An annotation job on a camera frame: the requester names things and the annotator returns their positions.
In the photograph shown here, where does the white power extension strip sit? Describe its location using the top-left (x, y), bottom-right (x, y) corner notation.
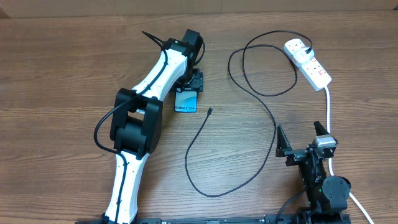
top-left (284, 39), bottom-right (331, 91)

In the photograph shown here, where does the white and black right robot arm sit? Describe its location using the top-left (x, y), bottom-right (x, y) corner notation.
top-left (275, 121), bottom-right (351, 224)

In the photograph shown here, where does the black USB charging cable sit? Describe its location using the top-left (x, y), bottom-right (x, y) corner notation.
top-left (184, 30), bottom-right (313, 198)

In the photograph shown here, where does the white power strip cord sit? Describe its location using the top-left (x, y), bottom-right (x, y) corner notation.
top-left (323, 86), bottom-right (376, 224)

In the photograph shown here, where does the Samsung Galaxy smartphone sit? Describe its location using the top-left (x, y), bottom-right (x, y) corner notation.
top-left (174, 91), bottom-right (198, 113)

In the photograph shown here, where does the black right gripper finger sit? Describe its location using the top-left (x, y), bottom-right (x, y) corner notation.
top-left (313, 121), bottom-right (329, 136)
top-left (275, 125), bottom-right (292, 157)

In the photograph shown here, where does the white charger plug adapter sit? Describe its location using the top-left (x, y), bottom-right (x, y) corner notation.
top-left (293, 47), bottom-right (315, 64)

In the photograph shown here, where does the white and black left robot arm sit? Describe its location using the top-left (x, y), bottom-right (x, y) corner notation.
top-left (98, 29), bottom-right (205, 223)

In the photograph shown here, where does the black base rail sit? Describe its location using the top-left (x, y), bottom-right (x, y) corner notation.
top-left (75, 215), bottom-right (351, 224)

